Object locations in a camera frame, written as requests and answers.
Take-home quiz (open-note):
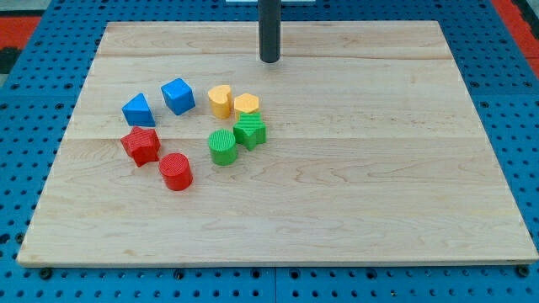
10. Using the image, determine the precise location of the green star block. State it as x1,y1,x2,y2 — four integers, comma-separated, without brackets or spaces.
233,113,266,151

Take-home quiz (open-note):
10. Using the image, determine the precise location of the red cylinder block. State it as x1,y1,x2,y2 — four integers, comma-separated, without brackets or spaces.
159,153,193,191

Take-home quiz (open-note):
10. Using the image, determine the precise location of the blue cube block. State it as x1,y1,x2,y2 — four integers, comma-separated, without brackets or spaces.
161,78,195,115

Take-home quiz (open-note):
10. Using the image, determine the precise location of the light wooden board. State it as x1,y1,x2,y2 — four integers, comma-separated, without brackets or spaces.
18,21,538,268

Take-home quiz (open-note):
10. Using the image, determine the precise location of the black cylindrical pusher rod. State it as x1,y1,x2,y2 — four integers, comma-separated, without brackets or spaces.
258,0,281,63

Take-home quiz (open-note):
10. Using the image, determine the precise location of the red star block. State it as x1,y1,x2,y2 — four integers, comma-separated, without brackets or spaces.
120,126,161,167

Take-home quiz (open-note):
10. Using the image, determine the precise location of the yellow heart block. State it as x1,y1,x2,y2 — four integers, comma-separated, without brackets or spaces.
207,85,232,119

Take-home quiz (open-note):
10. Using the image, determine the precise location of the blue triangular prism block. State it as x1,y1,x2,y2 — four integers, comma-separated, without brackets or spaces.
121,93,156,127

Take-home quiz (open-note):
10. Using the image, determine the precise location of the green cylinder block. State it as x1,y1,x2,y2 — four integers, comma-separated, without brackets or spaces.
208,129,237,166

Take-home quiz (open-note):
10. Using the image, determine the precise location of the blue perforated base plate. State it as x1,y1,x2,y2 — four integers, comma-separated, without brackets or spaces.
1,0,538,302

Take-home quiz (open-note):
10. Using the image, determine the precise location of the yellow hexagon block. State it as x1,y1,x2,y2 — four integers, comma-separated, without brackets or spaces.
233,93,259,120

